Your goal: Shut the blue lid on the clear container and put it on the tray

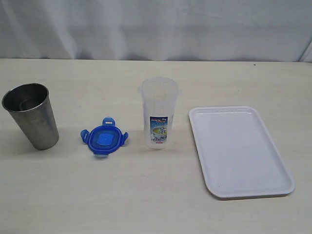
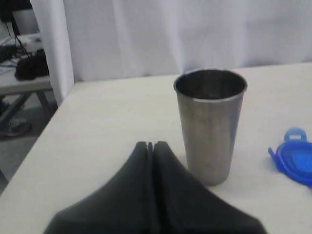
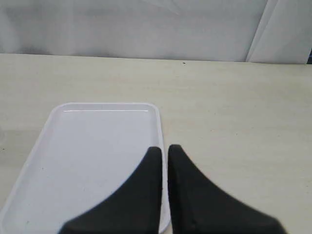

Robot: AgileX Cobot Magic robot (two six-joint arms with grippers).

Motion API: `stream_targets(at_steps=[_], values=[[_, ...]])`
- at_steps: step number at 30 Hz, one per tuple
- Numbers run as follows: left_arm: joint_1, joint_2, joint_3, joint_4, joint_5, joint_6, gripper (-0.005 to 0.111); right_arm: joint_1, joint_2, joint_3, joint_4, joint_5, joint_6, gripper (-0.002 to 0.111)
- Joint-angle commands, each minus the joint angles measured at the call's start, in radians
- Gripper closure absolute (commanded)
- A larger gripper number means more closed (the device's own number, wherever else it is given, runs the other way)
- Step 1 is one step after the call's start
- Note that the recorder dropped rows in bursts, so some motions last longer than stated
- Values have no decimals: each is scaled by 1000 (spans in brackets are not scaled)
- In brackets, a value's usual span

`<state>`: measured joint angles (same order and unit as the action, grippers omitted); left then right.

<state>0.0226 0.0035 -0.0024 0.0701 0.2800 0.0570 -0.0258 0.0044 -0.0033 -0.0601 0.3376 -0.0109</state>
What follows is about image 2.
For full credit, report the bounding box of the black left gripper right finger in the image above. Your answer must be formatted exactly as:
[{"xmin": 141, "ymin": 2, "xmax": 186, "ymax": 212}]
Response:
[{"xmin": 153, "ymin": 141, "xmax": 266, "ymax": 234}]

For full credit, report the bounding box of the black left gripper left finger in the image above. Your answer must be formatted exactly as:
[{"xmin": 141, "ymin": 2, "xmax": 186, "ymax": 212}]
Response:
[{"xmin": 45, "ymin": 142, "xmax": 156, "ymax": 234}]

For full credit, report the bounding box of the stainless steel cup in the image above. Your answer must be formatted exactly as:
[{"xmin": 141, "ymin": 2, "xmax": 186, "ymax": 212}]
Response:
[{"xmin": 173, "ymin": 69, "xmax": 248, "ymax": 186}]

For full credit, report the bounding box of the blue plastic lid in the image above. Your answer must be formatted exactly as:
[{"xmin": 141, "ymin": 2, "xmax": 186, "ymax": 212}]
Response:
[{"xmin": 268, "ymin": 127, "xmax": 312, "ymax": 188}]

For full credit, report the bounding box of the black bag on table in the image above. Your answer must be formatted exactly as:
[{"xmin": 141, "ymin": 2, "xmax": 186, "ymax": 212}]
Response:
[{"xmin": 14, "ymin": 49, "xmax": 49, "ymax": 81}]

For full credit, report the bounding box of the grey side table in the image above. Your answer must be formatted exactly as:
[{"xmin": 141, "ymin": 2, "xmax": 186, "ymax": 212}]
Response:
[{"xmin": 0, "ymin": 70, "xmax": 53, "ymax": 126}]

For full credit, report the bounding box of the white curtain backdrop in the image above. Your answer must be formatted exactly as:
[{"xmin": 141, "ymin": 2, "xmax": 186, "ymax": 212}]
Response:
[{"xmin": 31, "ymin": 0, "xmax": 312, "ymax": 104}]

